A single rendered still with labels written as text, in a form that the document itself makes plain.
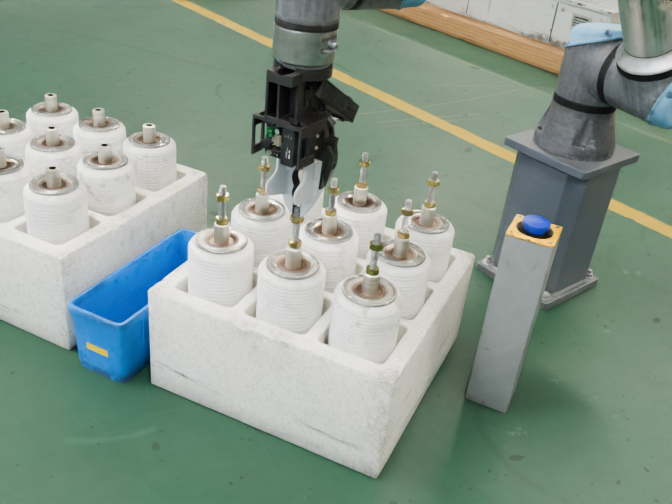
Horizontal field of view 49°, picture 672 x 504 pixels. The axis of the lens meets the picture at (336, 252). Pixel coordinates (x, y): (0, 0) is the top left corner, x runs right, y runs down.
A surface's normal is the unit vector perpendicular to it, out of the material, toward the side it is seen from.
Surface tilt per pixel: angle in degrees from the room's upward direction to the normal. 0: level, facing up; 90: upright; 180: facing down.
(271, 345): 90
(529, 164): 90
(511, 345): 90
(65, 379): 0
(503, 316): 90
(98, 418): 0
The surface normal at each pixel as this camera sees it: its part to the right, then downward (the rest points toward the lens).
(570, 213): -0.10, 0.50
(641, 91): -0.51, 0.76
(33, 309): -0.44, 0.42
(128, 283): 0.89, 0.27
